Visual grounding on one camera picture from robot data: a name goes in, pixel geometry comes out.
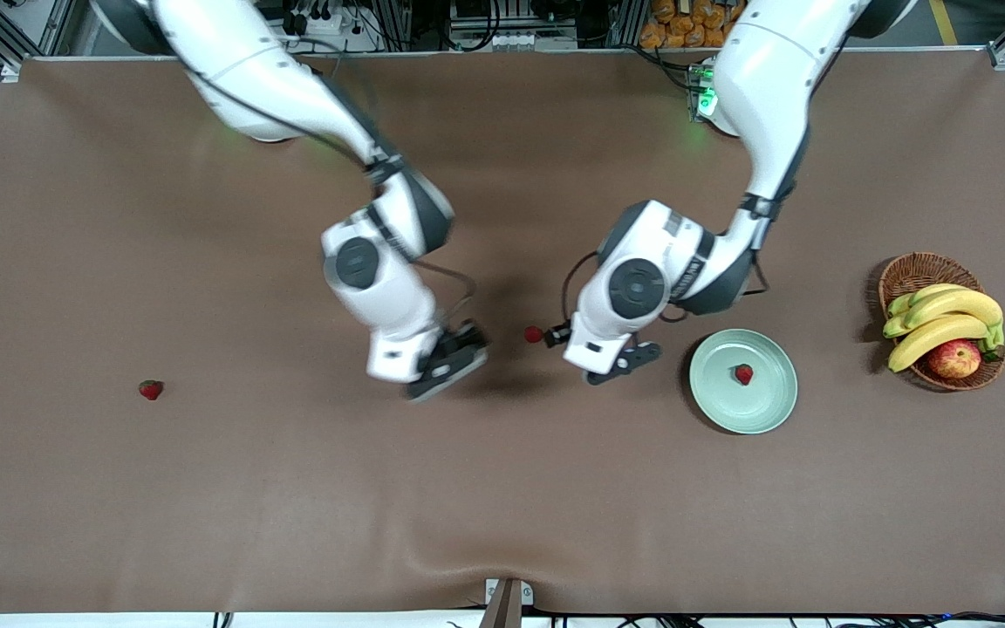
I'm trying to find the pale green plate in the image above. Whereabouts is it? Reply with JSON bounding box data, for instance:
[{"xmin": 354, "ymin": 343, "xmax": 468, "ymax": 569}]
[{"xmin": 689, "ymin": 329, "xmax": 798, "ymax": 435}]

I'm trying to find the brown table cover mat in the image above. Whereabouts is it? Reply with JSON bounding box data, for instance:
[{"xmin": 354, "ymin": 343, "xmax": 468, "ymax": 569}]
[{"xmin": 0, "ymin": 48, "xmax": 1005, "ymax": 616}]

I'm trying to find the white connector strip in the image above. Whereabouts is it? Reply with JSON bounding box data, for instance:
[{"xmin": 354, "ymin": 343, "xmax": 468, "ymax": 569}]
[{"xmin": 485, "ymin": 31, "xmax": 579, "ymax": 51}]

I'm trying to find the white power strip with plugs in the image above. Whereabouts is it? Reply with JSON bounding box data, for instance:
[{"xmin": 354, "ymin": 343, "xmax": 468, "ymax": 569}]
[{"xmin": 280, "ymin": 4, "xmax": 381, "ymax": 53}]

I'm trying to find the orange bread bun pile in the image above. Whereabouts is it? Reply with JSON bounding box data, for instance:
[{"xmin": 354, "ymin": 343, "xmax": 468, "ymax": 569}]
[{"xmin": 639, "ymin": 0, "xmax": 735, "ymax": 49}]

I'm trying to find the brown wicker basket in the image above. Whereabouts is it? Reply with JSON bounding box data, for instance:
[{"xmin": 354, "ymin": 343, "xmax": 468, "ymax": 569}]
[{"xmin": 878, "ymin": 253, "xmax": 1005, "ymax": 392}]

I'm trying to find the yellow banana bunch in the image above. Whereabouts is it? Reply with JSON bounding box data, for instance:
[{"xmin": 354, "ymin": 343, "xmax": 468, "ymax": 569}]
[{"xmin": 883, "ymin": 283, "xmax": 1005, "ymax": 373}]

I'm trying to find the red apple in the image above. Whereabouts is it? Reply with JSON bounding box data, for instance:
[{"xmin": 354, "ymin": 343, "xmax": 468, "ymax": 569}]
[{"xmin": 927, "ymin": 339, "xmax": 982, "ymax": 379}]

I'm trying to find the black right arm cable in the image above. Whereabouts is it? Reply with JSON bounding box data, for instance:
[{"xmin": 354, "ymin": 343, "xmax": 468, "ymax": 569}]
[{"xmin": 420, "ymin": 260, "xmax": 478, "ymax": 331}]

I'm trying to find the metal table edge bracket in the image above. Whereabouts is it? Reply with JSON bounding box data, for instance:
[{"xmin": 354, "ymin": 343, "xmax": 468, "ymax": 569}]
[{"xmin": 478, "ymin": 577, "xmax": 535, "ymax": 628}]

